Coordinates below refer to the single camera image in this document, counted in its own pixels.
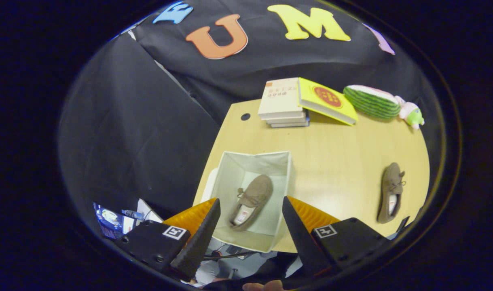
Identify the pink and green plush toy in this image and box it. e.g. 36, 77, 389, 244
395, 95, 425, 130

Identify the blue printed box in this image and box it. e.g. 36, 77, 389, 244
93, 202, 138, 239

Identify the white paper sheet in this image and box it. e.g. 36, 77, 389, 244
135, 198, 164, 224

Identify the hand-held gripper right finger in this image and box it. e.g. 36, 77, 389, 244
281, 196, 391, 278

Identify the black backdrop cloth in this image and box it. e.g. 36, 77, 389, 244
58, 0, 437, 239

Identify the black metal frame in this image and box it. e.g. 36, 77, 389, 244
395, 215, 411, 235

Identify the white fabric storage box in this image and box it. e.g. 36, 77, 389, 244
201, 151, 292, 253

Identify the yellow book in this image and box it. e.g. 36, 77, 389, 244
297, 77, 358, 126

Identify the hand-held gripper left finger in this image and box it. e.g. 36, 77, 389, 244
115, 198, 222, 280

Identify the brown fuzzy shoe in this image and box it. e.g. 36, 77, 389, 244
229, 174, 273, 232
377, 162, 406, 224

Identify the blue cover book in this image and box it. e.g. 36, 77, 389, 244
271, 110, 310, 128

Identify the watermelon slice plush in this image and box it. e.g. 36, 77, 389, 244
343, 84, 401, 120

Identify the beige book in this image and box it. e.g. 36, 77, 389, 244
258, 78, 305, 120

